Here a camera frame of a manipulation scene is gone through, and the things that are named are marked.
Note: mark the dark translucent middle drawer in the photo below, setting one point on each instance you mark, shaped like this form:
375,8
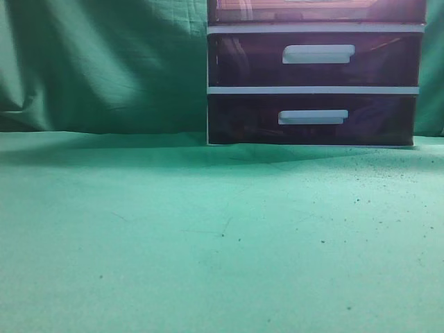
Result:
314,59

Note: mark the white drawer cabinet frame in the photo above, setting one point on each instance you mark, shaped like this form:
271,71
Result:
314,27

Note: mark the green cloth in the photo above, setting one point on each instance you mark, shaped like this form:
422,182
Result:
116,216

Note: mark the dark translucent bottom drawer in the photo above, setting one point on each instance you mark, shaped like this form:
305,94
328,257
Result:
313,119

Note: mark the dark translucent top drawer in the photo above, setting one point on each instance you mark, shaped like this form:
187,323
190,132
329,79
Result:
252,11

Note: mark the dark translucent drawer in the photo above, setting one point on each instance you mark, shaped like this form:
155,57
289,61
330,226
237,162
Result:
252,11
313,119
314,59

